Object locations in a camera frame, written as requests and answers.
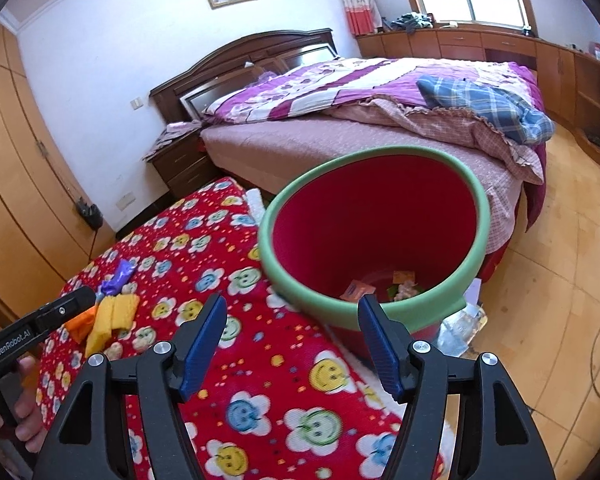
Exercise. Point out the light wooden wardrobe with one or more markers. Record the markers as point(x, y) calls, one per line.
point(20, 160)

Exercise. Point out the bed with pink mattress cover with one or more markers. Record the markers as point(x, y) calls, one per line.
point(260, 150)

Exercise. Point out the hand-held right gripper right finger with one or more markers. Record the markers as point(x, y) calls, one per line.
point(380, 350)

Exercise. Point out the wall switch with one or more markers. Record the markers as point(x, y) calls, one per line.
point(137, 103)

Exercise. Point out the green foil packet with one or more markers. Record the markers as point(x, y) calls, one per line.
point(391, 292)

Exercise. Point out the white tissue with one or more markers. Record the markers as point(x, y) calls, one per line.
point(409, 291)

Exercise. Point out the red bin with green rim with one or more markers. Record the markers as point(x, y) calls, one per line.
point(370, 220)

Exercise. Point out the red smiley flower blanket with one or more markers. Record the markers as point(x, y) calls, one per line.
point(280, 385)

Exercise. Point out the yellow knitted cloth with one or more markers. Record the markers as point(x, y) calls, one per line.
point(112, 315)

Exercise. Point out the orange knitted cloth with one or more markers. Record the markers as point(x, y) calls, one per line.
point(82, 322)

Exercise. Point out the dark wooden headboard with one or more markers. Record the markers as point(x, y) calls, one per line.
point(220, 65)

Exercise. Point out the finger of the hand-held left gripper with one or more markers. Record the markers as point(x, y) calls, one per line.
point(65, 307)

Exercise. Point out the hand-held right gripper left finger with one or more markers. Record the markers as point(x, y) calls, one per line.
point(200, 350)

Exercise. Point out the purple floral quilt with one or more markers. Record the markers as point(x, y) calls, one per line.
point(320, 85)

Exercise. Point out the person's left hand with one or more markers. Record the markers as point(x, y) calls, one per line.
point(30, 410)

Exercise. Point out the blue plaid cloth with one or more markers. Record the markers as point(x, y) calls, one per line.
point(490, 105)

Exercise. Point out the purple wrapper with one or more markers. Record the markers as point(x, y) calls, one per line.
point(120, 275)

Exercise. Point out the pink patterned cloth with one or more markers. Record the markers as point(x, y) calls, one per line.
point(172, 137)

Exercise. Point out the pile of dark clothes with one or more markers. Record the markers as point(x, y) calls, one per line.
point(410, 22)

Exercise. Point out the clear plastic bag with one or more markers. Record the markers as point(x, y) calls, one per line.
point(460, 330)

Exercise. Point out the dark wooden nightstand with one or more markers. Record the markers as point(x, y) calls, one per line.
point(185, 170)

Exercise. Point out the small yellow box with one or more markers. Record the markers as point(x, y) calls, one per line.
point(403, 277)

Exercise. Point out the orange cardboard box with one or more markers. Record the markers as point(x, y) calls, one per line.
point(359, 290)

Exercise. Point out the wall socket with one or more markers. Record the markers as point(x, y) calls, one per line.
point(126, 200)

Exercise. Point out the black hanging device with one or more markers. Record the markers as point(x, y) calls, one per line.
point(90, 215)

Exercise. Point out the pink ruffled bedsheet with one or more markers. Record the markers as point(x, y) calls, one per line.
point(455, 130)

